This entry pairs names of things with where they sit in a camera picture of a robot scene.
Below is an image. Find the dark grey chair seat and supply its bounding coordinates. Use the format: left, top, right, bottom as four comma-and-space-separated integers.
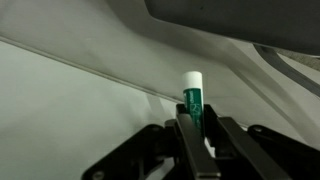
143, 0, 320, 58

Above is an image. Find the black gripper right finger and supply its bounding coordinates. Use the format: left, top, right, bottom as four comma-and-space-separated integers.
203, 103, 320, 180

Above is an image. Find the green Expo dry erase marker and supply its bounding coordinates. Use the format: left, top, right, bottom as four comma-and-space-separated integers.
181, 70, 205, 138

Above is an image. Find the grey chair support bar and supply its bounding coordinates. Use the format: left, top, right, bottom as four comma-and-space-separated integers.
253, 43, 320, 98

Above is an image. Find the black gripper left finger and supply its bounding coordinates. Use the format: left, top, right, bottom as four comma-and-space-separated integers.
81, 103, 222, 180

